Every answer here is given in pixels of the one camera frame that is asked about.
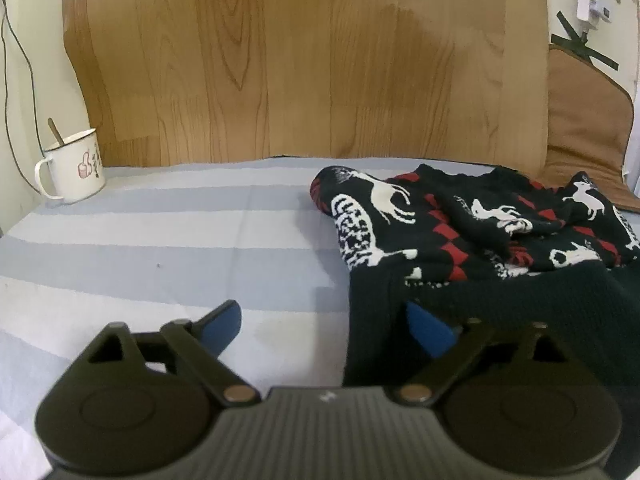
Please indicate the brown padded mat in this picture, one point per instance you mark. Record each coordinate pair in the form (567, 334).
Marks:
(585, 120)

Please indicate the wood-pattern vinyl sheet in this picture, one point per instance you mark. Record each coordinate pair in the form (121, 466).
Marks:
(300, 60)

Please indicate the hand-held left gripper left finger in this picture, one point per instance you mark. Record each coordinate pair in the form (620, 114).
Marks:
(221, 331)

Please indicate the black patterned knit sweater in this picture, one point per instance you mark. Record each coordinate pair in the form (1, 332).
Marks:
(525, 300)

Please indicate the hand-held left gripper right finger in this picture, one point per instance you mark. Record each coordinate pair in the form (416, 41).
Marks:
(429, 331)

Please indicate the metal spoon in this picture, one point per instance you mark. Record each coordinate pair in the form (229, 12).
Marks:
(55, 131)

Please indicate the black tape strip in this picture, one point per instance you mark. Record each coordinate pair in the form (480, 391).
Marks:
(567, 40)
(590, 42)

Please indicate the grey white striped bedsheet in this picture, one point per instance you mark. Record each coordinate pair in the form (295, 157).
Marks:
(175, 240)

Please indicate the white enamel mug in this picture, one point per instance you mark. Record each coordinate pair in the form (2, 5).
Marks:
(75, 170)

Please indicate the white wall charger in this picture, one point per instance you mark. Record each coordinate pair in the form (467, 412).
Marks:
(592, 6)

